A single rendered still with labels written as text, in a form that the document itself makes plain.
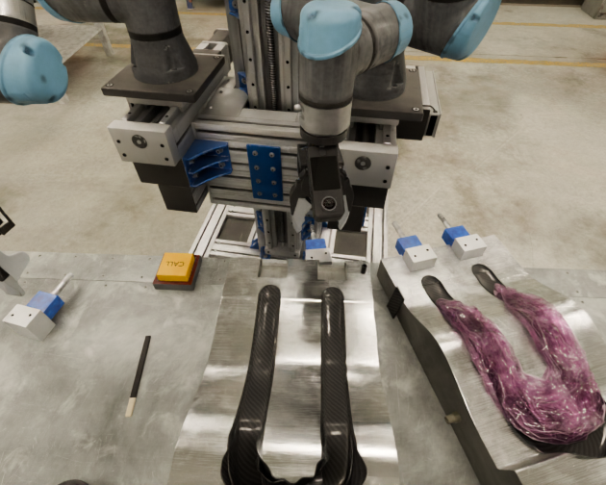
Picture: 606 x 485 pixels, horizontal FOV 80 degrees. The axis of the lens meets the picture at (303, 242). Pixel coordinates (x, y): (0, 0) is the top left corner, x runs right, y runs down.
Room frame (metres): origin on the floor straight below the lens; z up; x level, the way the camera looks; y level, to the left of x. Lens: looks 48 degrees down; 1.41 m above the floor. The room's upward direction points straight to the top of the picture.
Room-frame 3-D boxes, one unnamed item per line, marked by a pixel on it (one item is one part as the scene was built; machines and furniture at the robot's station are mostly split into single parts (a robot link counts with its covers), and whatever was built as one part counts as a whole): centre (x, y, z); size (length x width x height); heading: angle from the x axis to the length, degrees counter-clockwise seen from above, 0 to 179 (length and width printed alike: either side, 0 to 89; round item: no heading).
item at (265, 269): (0.40, 0.05, 0.87); 0.05 x 0.05 x 0.04; 88
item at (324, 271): (0.40, -0.05, 0.87); 0.05 x 0.05 x 0.04; 88
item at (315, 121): (0.49, -0.03, 1.15); 0.08 x 0.08 x 0.05
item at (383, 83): (0.81, -0.16, 1.09); 0.15 x 0.15 x 0.10
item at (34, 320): (0.37, 0.48, 0.83); 0.13 x 0.05 x 0.05; 165
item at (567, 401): (0.25, -0.34, 0.90); 0.26 x 0.18 x 0.08; 15
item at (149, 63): (0.89, 0.33, 1.09); 0.15 x 0.15 x 0.10
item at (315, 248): (0.51, -0.03, 0.83); 0.13 x 0.05 x 0.05; 6
